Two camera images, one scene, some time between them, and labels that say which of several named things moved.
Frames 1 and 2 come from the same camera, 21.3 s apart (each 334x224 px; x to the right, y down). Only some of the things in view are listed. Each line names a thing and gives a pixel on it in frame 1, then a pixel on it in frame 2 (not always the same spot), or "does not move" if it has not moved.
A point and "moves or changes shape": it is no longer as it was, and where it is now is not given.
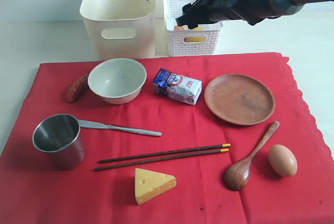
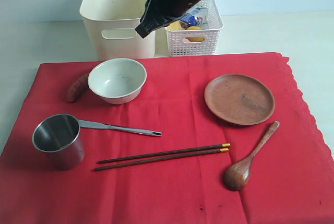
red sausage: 76,88 does not move
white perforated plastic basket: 188,42 does not move
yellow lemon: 197,39 does not move
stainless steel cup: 60,136 does not move
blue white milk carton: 183,89 moves or changes shape
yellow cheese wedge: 150,184 → 175,25
